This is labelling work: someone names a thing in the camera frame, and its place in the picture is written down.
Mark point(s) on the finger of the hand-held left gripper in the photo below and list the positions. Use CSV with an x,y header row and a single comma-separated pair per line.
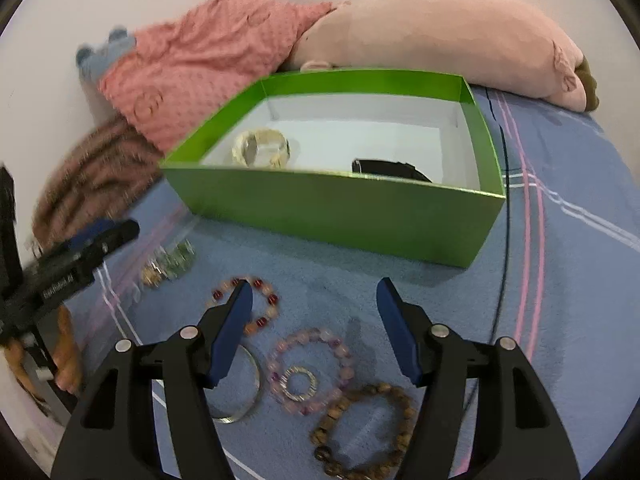
x,y
107,240

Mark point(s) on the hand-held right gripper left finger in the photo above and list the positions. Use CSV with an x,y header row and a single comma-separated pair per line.
x,y
235,330

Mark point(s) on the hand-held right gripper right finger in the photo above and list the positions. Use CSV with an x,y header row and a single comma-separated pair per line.
x,y
397,335

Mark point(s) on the silver bangle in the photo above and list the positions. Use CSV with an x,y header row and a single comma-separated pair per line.
x,y
231,418

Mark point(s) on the green cardboard box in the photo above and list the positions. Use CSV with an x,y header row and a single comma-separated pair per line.
x,y
325,210

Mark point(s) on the person's left hand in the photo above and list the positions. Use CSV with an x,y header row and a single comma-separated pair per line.
x,y
67,355

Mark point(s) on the pink brown fringed scarf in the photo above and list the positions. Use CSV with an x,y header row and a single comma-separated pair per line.
x,y
90,175

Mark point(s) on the cream wristwatch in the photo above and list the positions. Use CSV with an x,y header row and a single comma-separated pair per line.
x,y
260,147

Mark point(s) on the blue striped bed sheet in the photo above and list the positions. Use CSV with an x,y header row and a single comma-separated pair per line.
x,y
575,285

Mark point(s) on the pink dotted pillow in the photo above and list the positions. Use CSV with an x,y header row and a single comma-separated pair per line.
x,y
200,60

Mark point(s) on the light pink pillow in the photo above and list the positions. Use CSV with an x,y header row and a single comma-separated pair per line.
x,y
425,30

